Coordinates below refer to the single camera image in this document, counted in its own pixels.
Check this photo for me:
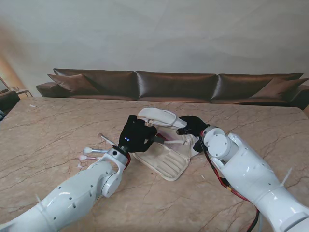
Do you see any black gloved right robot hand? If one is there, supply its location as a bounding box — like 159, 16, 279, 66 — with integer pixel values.
177, 115, 210, 136

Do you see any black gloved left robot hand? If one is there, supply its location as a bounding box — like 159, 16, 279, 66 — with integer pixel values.
118, 115, 158, 153

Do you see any cream white cosmetics bag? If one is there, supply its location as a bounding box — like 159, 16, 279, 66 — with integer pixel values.
132, 107, 197, 181

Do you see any brown leather sofa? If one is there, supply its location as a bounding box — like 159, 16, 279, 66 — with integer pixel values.
36, 68, 309, 109

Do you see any pink ferrule makeup brush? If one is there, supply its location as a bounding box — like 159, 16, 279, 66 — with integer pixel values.
79, 155, 103, 161

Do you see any brown sofa pillow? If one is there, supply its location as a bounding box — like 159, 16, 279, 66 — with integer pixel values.
47, 73, 101, 95
250, 77, 309, 99

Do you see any white zip tie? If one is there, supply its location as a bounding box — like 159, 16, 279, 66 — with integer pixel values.
281, 168, 293, 186
35, 194, 45, 209

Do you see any light wooden side table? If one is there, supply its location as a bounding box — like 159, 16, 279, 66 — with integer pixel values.
14, 86, 33, 99

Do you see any dark armchair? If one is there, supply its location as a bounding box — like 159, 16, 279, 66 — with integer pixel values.
0, 90, 21, 114

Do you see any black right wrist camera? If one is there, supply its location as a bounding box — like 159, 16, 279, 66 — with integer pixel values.
193, 139, 206, 153

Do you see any small white handled makeup brush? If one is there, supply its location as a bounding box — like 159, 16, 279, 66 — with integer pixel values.
97, 132, 116, 146

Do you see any blue handled makeup brush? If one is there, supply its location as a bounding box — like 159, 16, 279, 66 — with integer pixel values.
83, 146, 110, 154

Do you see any red black right arm cable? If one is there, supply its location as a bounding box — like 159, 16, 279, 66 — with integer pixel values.
205, 151, 260, 232

